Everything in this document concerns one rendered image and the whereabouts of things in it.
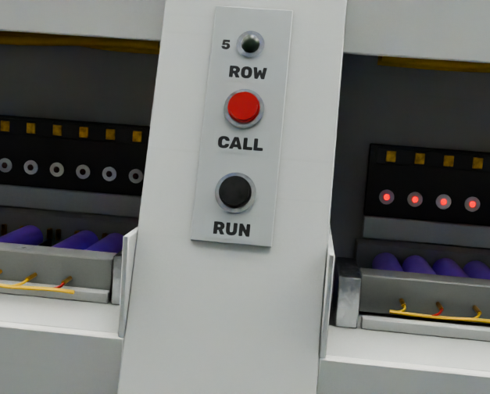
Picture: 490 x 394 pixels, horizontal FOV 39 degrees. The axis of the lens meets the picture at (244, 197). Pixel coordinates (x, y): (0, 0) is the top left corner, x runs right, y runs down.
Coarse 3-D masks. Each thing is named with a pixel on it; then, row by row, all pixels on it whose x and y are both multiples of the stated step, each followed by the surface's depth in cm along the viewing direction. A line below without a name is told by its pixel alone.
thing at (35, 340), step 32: (0, 192) 53; (32, 192) 53; (64, 192) 53; (96, 192) 53; (128, 256) 33; (128, 288) 34; (0, 320) 35; (32, 320) 35; (64, 320) 36; (96, 320) 36; (0, 352) 34; (32, 352) 34; (64, 352) 34; (96, 352) 34; (0, 384) 34; (32, 384) 34; (64, 384) 34; (96, 384) 34
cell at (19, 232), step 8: (16, 232) 46; (24, 232) 47; (32, 232) 48; (40, 232) 49; (0, 240) 44; (8, 240) 44; (16, 240) 45; (24, 240) 46; (32, 240) 47; (40, 240) 48
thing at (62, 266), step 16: (0, 256) 40; (16, 256) 39; (32, 256) 39; (48, 256) 39; (64, 256) 39; (80, 256) 39; (96, 256) 39; (112, 256) 40; (0, 272) 39; (16, 272) 40; (32, 272) 40; (48, 272) 39; (64, 272) 39; (80, 272) 39; (96, 272) 39; (112, 272) 39; (16, 288) 38; (32, 288) 38; (48, 288) 38; (96, 288) 39
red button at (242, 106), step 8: (232, 96) 35; (240, 96) 35; (248, 96) 35; (232, 104) 35; (240, 104) 35; (248, 104) 34; (256, 104) 34; (232, 112) 34; (240, 112) 34; (248, 112) 34; (256, 112) 35; (240, 120) 35; (248, 120) 34
